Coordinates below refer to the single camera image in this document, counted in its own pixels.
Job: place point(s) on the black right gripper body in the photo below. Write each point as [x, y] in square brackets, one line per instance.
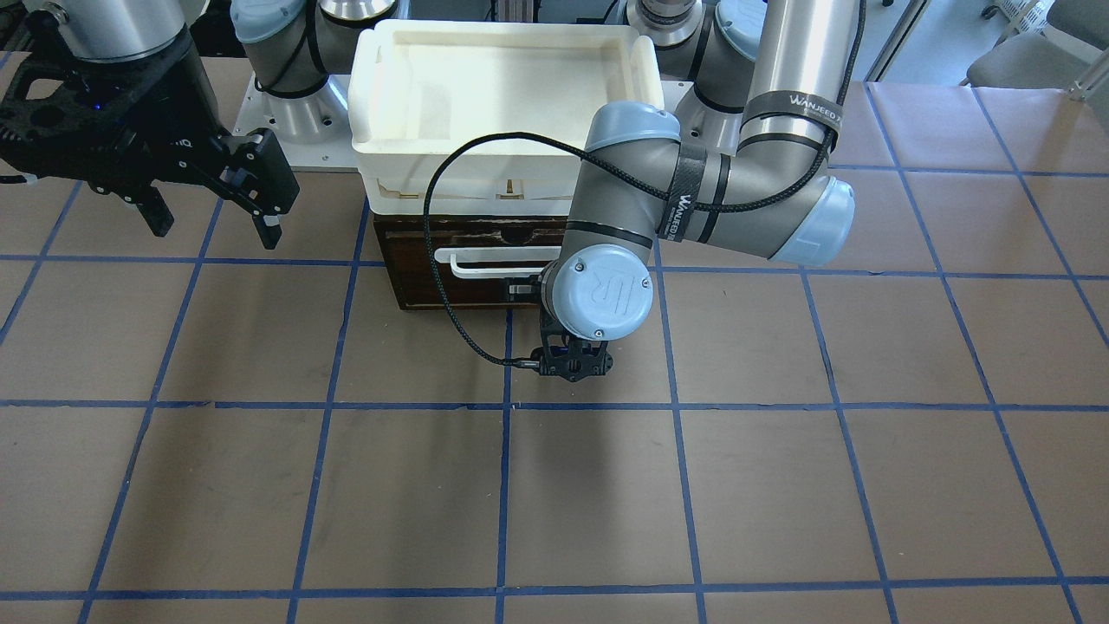
[170, 137]

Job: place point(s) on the white foam tray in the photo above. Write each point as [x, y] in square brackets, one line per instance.
[421, 89]

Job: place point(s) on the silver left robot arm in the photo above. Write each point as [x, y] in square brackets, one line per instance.
[741, 164]

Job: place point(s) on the dark wooden cabinet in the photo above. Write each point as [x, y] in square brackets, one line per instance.
[472, 260]

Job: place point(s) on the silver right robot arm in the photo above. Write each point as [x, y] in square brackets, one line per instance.
[294, 46]

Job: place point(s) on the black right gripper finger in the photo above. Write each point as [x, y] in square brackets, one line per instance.
[154, 211]
[267, 224]

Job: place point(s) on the grey chair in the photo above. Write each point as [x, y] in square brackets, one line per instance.
[1069, 52]

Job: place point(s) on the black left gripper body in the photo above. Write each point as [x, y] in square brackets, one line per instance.
[525, 289]

